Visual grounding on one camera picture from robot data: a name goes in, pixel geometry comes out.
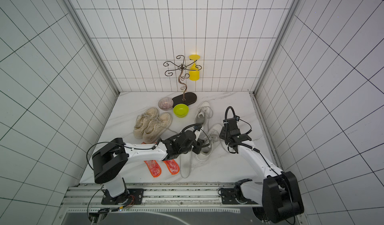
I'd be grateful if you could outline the white insole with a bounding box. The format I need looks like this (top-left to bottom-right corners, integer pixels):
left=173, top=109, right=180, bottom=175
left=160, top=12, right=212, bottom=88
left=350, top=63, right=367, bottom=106
left=180, top=153, right=192, bottom=179

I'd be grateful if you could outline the white sneaker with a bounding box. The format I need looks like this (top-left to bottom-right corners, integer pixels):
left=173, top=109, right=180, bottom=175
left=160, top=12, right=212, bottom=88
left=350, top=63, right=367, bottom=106
left=195, top=101, right=214, bottom=130
left=196, top=124, right=223, bottom=162

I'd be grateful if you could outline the red insole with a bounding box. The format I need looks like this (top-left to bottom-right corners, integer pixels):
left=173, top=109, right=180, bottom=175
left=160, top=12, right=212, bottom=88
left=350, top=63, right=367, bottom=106
left=164, top=160, right=180, bottom=175
left=145, top=160, right=162, bottom=178

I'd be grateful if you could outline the beige lace sneaker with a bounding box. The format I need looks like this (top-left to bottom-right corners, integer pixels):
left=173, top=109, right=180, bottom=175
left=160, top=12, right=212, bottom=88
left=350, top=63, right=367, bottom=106
left=143, top=112, right=173, bottom=144
left=133, top=107, right=159, bottom=139

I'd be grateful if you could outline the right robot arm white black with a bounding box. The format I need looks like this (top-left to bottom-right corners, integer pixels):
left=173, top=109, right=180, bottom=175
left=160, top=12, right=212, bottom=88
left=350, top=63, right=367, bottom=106
left=219, top=106, right=305, bottom=223

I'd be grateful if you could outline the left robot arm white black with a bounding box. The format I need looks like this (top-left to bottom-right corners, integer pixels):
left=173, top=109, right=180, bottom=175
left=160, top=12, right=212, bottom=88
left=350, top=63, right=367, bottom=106
left=88, top=124, right=209, bottom=206

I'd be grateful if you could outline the green plastic bowl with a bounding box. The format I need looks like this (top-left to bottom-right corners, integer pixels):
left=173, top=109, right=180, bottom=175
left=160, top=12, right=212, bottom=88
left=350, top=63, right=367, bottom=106
left=173, top=103, right=189, bottom=118

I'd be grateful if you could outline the pink glass bowl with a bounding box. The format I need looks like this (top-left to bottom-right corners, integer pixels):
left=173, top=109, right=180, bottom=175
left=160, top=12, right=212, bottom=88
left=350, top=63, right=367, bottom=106
left=158, top=97, right=174, bottom=111

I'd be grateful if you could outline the ornate metal cup stand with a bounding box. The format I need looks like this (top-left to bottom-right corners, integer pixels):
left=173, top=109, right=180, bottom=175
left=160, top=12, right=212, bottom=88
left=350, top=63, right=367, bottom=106
left=163, top=55, right=202, bottom=108

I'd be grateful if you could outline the yellow plastic goblet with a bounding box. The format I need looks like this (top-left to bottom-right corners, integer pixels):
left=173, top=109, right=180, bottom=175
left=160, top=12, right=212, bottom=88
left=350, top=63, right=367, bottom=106
left=189, top=54, right=200, bottom=81

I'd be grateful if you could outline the aluminium mounting rail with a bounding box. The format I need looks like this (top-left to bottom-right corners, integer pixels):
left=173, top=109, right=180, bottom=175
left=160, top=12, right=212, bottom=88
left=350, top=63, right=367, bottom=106
left=62, top=183, right=262, bottom=209

